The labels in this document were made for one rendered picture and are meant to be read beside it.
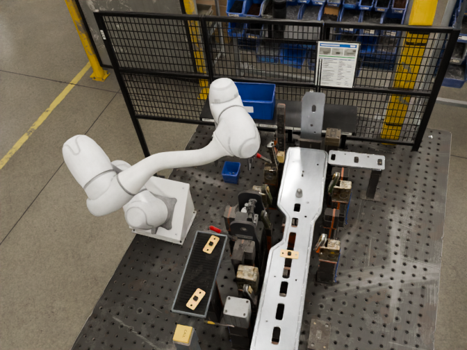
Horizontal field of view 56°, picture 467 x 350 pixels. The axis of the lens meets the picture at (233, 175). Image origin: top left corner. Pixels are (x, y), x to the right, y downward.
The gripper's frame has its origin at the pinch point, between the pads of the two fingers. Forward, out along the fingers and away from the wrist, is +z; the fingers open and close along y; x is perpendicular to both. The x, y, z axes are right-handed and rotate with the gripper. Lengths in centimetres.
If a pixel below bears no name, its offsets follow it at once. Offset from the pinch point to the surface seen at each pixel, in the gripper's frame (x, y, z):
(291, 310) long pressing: -37, 30, 46
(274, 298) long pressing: -33, 22, 46
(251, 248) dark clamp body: -15.3, 8.5, 38.4
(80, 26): 215, -203, 85
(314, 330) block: -45, 40, 43
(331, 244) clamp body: -6, 43, 42
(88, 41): 216, -202, 102
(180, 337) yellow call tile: -62, -9, 30
